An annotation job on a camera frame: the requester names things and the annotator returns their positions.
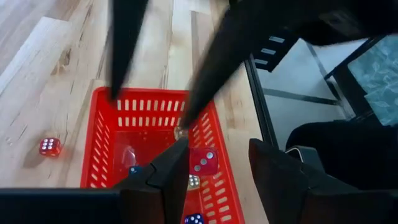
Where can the black bulky object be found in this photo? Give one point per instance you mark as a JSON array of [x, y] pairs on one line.
[[357, 149]]

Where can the black table-level camera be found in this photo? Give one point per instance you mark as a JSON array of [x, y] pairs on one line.
[[303, 155]]

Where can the red translucent die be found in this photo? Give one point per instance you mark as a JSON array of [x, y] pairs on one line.
[[49, 147]]

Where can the teal patterned panel black frame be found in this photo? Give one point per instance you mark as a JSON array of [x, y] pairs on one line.
[[382, 81]]

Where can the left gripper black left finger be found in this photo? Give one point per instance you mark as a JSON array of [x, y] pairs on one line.
[[168, 180]]

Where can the red slotted plastic basket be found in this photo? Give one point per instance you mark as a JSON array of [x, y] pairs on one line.
[[143, 143]]

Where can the pale translucent die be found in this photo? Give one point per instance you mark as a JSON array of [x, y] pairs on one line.
[[193, 182]]

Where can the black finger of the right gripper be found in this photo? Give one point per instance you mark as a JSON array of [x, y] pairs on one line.
[[224, 59], [126, 40]]

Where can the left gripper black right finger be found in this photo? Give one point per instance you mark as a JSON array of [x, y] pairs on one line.
[[280, 180]]

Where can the clear die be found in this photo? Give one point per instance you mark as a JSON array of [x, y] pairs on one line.
[[180, 133], [129, 155]]

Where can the crimson die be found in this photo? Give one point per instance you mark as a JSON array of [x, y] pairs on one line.
[[203, 161]]

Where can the dark blue die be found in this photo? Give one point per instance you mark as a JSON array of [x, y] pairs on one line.
[[194, 219]]

